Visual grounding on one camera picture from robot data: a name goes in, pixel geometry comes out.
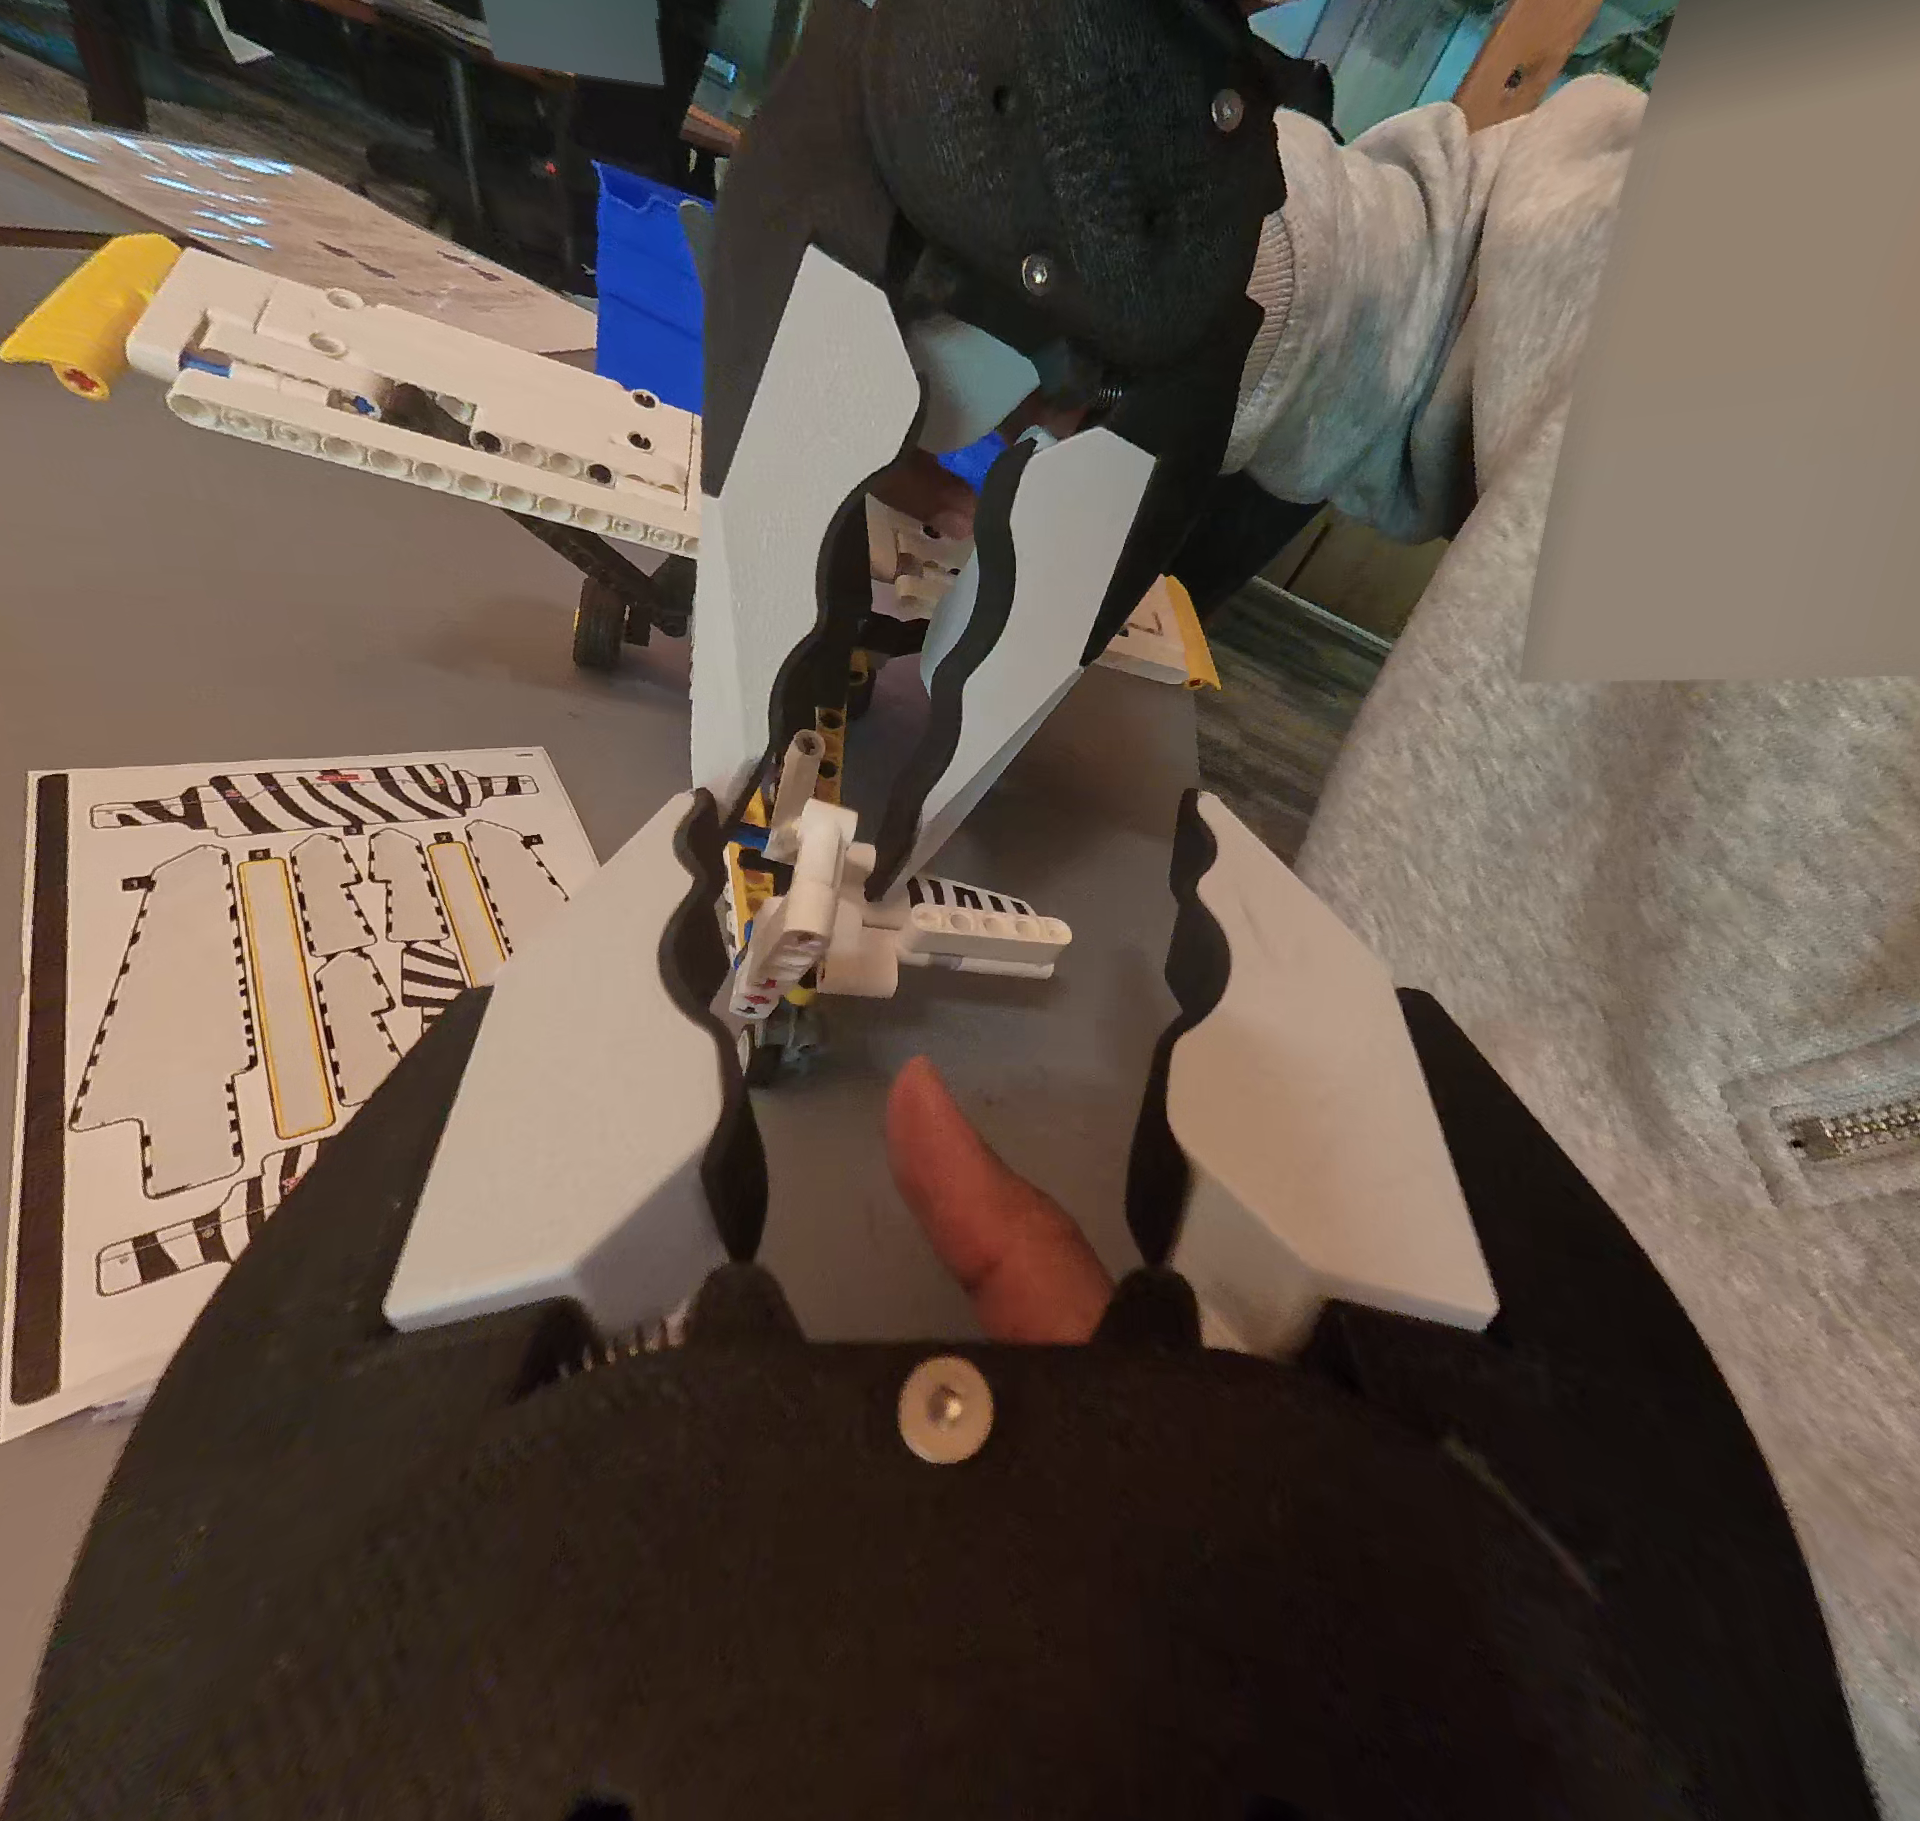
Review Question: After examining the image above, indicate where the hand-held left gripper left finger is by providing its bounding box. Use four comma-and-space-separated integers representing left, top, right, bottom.
380, 786, 772, 1327

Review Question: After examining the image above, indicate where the laminated paper sheet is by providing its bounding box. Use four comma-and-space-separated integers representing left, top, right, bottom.
0, 110, 602, 352

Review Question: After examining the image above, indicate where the person's right forearm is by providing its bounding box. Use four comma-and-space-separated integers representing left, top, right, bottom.
1220, 72, 1652, 550

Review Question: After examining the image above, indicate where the blue plastic bin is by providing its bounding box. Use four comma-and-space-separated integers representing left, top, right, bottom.
592, 157, 1009, 495

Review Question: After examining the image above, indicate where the zebra striped sticker sheet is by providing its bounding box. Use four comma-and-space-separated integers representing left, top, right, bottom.
0, 746, 604, 1447

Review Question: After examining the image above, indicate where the white yellow lego airplane model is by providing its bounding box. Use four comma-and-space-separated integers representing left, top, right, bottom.
0, 234, 1224, 1090

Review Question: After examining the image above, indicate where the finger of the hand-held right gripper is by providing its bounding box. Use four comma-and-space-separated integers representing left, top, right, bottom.
873, 426, 1168, 902
685, 242, 924, 829

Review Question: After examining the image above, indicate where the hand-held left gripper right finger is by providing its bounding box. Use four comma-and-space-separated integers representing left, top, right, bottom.
1125, 786, 1501, 1350

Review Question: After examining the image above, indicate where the wooden beam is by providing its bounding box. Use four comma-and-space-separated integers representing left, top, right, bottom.
1445, 0, 1668, 127

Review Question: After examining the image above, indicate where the person's left hand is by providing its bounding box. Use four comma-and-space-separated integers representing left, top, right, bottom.
884, 1056, 1113, 1348

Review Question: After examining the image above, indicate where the person's right hand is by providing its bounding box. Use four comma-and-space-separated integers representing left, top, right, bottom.
869, 447, 978, 542

